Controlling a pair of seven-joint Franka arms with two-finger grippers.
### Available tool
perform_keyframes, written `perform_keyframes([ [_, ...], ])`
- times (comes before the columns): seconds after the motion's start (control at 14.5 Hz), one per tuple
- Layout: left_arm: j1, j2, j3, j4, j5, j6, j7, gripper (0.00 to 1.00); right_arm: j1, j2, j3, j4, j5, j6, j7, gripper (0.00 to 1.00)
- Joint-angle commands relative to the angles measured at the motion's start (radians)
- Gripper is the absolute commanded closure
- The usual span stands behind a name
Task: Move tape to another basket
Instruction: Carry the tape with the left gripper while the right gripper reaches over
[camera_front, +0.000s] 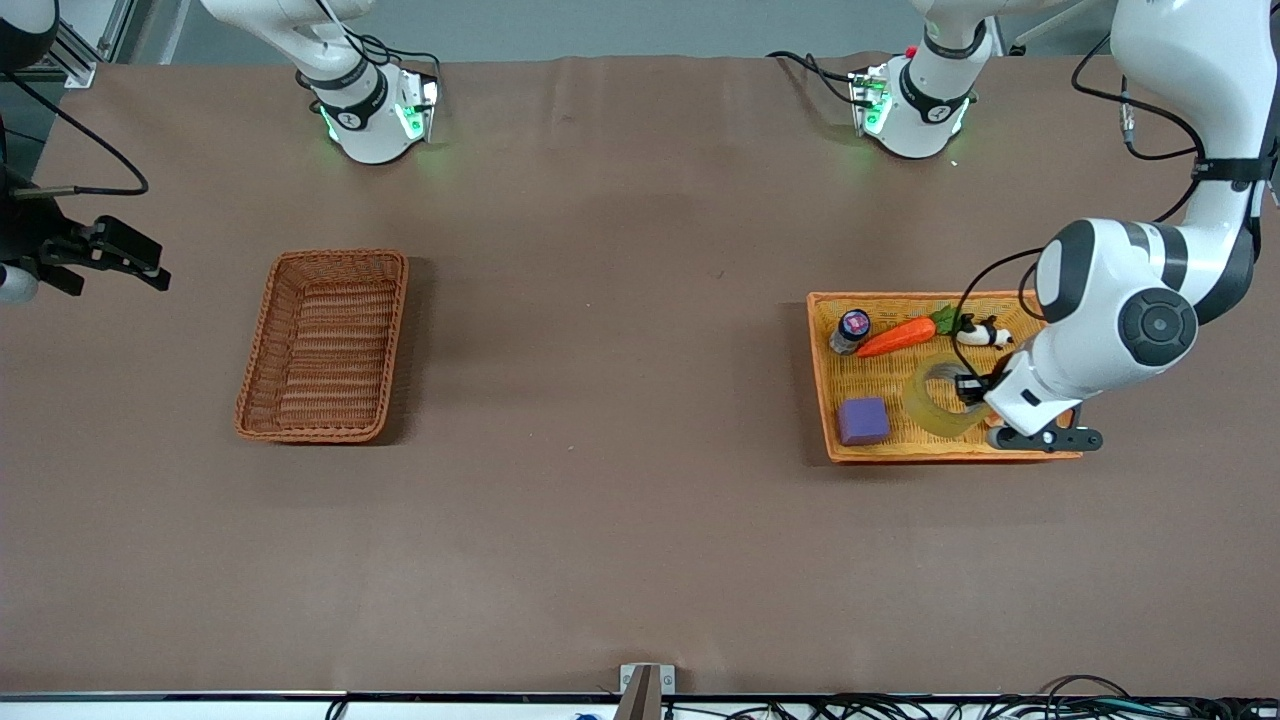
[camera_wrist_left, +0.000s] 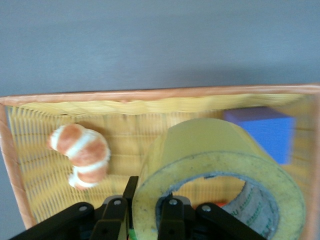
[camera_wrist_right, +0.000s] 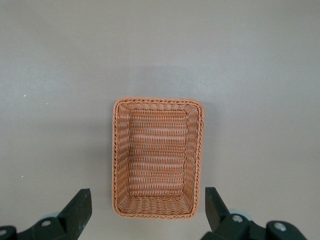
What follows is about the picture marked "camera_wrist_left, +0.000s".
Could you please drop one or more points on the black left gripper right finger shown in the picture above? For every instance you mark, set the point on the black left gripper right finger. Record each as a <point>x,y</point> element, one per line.
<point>175,222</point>

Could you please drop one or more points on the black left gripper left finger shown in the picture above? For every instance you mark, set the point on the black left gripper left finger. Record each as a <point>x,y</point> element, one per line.
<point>110,217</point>

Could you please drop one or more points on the yellow banana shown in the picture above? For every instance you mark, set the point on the yellow banana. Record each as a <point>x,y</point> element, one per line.
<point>200,140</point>

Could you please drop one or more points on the orange toy carrot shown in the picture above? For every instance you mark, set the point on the orange toy carrot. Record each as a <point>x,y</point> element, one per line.
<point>222,204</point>

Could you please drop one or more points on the toy croissant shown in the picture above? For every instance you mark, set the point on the toy croissant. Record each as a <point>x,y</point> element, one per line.
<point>85,150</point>

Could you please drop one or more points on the yellow woven tray orange rim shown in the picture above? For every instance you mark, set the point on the yellow woven tray orange rim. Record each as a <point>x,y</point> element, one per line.
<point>125,140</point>

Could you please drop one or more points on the purple foam cube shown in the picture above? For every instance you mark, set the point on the purple foam cube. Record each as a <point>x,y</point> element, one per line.
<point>270,135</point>

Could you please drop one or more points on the table cover sheet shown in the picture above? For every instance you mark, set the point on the table cover sheet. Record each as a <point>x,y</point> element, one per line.
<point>160,37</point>

